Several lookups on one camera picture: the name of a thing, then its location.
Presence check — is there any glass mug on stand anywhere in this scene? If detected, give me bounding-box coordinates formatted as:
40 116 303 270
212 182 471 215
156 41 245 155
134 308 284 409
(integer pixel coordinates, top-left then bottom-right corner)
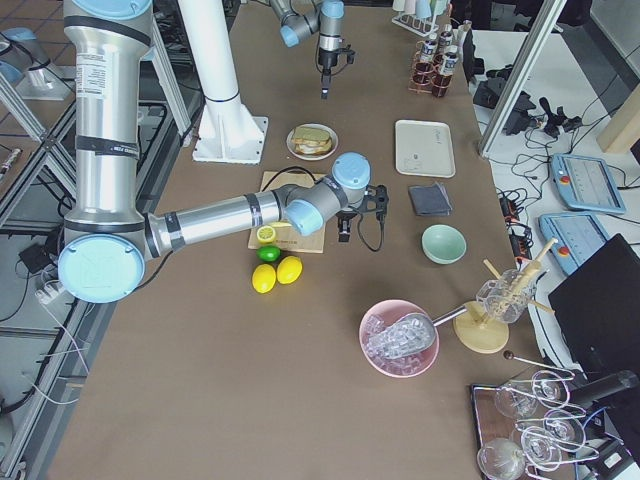
476 269 536 324

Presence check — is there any wooden cutting board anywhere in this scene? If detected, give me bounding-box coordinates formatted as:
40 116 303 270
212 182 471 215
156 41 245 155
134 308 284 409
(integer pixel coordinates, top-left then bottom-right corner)
247 170 325 254

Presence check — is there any yellow lemon near board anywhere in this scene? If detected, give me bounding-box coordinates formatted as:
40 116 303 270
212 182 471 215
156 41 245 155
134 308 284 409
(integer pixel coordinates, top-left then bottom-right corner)
276 255 303 285

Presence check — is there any halved lemon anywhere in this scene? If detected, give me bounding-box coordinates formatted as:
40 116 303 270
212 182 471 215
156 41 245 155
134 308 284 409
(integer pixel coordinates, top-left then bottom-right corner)
256 225 277 244

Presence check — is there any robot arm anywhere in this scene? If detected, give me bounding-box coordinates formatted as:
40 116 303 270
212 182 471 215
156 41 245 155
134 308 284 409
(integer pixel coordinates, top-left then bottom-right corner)
267 1 355 100
57 1 372 304

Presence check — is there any yellow lemon outer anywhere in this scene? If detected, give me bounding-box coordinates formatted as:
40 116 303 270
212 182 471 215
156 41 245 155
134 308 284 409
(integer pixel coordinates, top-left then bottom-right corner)
251 263 277 294

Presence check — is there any fried egg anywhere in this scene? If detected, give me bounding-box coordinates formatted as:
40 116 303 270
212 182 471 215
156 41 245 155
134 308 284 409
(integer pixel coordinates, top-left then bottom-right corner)
296 140 331 149

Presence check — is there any plain bread slice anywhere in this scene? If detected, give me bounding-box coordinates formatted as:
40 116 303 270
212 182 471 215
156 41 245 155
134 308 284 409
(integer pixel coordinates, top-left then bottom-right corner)
291 126 332 144

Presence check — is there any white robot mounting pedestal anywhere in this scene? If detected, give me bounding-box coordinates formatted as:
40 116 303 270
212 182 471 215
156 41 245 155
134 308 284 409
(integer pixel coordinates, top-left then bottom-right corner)
179 0 268 165

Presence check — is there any wine glass rack tray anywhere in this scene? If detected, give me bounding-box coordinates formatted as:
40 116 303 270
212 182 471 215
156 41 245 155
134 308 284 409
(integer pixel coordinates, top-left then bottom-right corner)
470 380 600 479

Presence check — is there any aluminium frame post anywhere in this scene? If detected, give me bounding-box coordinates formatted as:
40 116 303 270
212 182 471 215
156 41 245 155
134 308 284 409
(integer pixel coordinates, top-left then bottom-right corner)
478 0 566 159

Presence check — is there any green ceramic bowl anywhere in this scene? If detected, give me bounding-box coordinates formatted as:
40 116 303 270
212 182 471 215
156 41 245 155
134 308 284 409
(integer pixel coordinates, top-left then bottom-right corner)
421 224 467 265

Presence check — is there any metal ice scoop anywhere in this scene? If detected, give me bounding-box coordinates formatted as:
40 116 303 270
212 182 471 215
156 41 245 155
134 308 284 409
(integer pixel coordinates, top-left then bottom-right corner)
365 306 467 360

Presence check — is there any green lime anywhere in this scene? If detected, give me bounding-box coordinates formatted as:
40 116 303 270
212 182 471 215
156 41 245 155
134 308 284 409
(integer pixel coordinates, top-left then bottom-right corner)
256 244 281 263

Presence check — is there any cream rectangular tray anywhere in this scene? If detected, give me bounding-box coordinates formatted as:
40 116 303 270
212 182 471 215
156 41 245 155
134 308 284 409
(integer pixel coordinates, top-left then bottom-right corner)
394 120 456 178

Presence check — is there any grey folded cloth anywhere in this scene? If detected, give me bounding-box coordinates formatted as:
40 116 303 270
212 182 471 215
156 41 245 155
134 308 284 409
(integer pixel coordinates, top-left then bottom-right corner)
408 182 453 216

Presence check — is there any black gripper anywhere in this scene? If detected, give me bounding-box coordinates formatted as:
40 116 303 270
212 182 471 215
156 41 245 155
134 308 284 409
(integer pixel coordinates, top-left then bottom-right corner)
318 47 340 98
336 207 360 243

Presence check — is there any bottle with white cap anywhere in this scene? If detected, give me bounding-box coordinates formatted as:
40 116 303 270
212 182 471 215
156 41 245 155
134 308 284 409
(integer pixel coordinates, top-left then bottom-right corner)
418 33 438 64

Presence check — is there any black laptop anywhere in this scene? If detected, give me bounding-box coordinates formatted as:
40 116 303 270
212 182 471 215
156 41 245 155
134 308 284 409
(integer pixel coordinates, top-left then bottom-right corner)
549 234 639 376

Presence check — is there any wooden mug tree stand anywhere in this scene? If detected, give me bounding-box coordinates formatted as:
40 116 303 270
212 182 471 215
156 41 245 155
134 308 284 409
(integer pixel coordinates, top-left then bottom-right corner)
454 238 558 354

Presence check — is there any copper wire bottle rack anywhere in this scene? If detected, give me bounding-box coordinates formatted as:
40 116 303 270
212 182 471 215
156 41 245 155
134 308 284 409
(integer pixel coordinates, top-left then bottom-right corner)
408 41 454 98

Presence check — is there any white round plate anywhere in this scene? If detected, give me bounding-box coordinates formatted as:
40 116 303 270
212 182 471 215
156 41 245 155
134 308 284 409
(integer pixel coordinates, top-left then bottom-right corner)
286 123 339 161

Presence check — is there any bread slice under egg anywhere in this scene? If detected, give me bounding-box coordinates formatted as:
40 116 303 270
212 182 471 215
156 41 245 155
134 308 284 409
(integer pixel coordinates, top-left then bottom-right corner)
294 140 333 156

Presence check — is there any white cup rack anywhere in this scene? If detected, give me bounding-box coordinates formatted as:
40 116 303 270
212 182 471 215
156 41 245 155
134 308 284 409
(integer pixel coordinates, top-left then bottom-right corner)
391 0 450 37

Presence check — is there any pink bowl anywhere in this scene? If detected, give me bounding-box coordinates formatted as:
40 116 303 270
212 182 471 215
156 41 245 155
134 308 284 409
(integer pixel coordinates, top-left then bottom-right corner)
359 299 440 378

